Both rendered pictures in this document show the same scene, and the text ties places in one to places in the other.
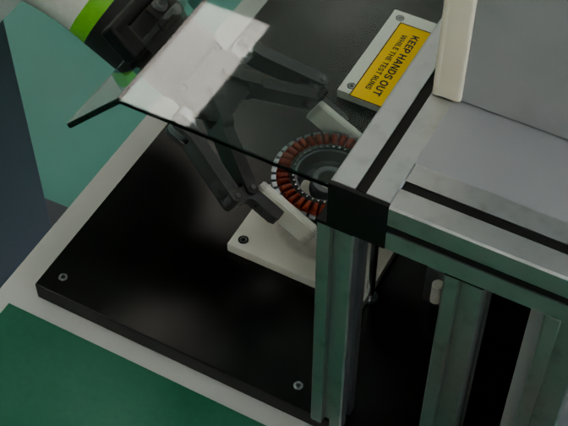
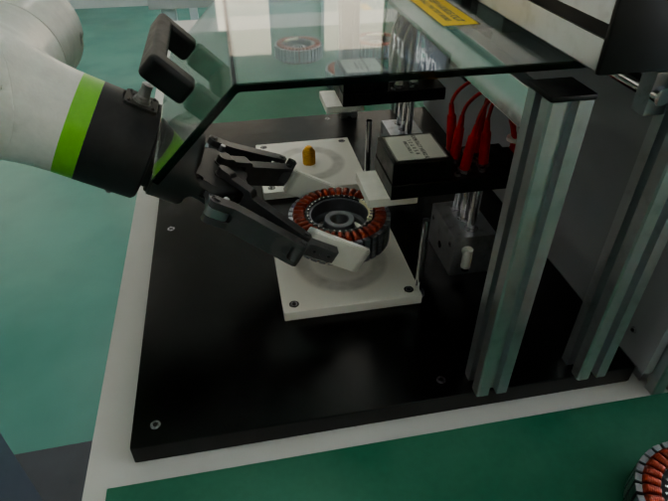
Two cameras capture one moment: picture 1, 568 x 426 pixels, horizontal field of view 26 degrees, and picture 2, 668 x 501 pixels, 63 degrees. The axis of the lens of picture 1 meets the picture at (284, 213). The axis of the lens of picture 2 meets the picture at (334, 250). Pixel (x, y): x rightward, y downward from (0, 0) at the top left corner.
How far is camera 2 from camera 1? 74 cm
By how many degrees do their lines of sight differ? 31
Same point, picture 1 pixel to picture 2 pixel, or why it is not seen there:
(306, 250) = (347, 285)
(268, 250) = (320, 300)
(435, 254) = not seen: outside the picture
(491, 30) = not seen: outside the picture
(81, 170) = (13, 425)
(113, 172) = (126, 325)
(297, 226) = (351, 255)
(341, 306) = (551, 223)
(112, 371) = (271, 479)
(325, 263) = (547, 167)
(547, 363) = not seen: outside the picture
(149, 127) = (131, 281)
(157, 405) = (340, 480)
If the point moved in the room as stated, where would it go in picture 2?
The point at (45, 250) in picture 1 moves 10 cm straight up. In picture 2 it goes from (109, 418) to (79, 344)
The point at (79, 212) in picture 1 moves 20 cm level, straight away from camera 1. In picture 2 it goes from (119, 370) to (14, 291)
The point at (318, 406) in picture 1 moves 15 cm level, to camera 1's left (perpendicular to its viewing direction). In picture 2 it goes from (489, 377) to (362, 478)
